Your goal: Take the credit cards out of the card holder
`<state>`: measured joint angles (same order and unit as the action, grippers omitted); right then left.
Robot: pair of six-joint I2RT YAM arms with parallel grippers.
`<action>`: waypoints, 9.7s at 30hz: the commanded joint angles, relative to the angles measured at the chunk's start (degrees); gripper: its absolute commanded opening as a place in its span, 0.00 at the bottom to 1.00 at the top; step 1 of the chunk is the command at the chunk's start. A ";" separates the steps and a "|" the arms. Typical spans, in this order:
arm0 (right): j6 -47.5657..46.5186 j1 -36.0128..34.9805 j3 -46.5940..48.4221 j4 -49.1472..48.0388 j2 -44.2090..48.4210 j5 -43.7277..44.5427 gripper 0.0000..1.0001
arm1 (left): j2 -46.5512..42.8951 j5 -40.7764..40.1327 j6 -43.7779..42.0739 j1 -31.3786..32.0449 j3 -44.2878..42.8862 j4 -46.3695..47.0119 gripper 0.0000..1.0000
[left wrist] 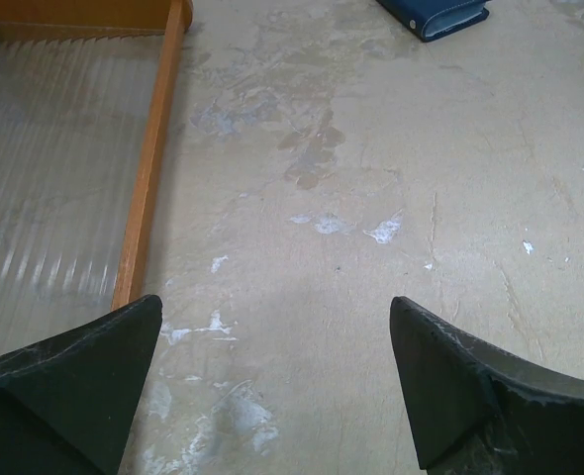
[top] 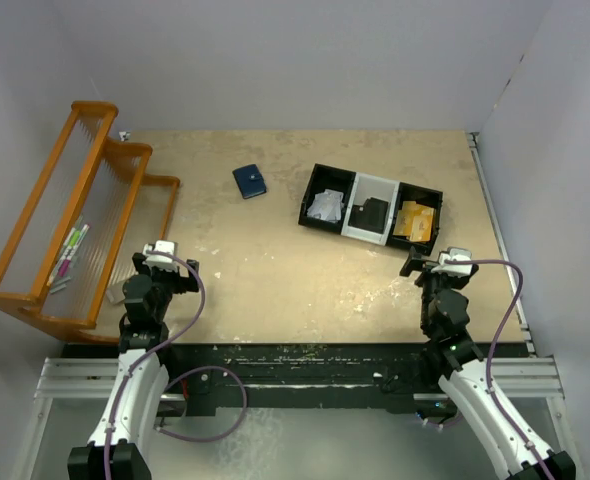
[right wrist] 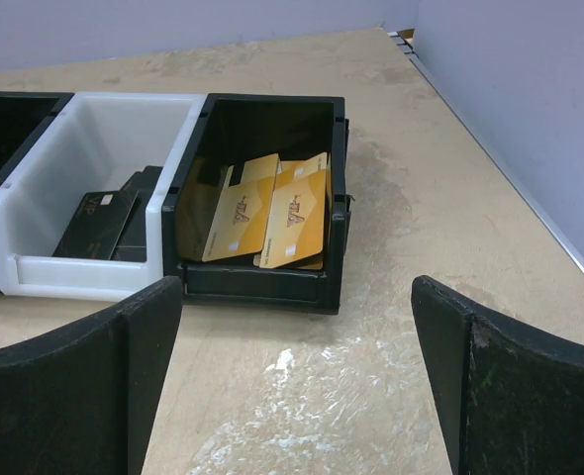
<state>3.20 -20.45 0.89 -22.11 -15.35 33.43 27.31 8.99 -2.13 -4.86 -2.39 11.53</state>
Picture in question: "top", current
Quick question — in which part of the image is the aluminium frame rail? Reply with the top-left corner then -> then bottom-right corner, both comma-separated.
34,358 -> 564,399

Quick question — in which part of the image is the pile of gold cards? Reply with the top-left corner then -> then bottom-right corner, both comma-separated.
393,201 -> 435,243

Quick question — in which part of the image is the pink white marker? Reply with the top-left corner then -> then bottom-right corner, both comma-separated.
47,223 -> 90,288

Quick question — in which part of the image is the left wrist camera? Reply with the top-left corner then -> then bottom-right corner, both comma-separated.
142,240 -> 177,270

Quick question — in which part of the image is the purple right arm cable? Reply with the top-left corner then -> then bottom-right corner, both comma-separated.
422,259 -> 551,480

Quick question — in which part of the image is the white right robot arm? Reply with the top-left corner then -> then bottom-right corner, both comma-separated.
400,247 -> 577,479

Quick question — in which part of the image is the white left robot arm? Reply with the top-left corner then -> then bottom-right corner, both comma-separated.
67,250 -> 204,479

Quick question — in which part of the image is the white middle bin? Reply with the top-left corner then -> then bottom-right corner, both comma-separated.
341,173 -> 400,246

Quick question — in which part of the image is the blue leather card holder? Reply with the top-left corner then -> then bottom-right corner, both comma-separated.
232,164 -> 267,199

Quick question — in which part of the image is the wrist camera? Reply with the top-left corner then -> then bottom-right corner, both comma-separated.
433,247 -> 473,278
142,240 -> 177,270

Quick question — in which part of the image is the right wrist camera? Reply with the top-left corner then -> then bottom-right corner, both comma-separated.
433,247 -> 473,278

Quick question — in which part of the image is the orange wooden rack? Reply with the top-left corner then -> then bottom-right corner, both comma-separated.
0,101 -> 180,344

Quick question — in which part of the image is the green pink marker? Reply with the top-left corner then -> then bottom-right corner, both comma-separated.
53,215 -> 84,275

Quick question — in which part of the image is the black bin with gold cards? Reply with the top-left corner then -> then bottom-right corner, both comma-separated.
385,182 -> 443,256

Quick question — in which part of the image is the pile of black cards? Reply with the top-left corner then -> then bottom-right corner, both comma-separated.
348,197 -> 389,234

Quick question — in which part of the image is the small grey box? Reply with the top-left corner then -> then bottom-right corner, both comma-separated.
105,280 -> 126,305

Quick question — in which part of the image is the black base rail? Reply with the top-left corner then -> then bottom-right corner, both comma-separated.
119,342 -> 481,416

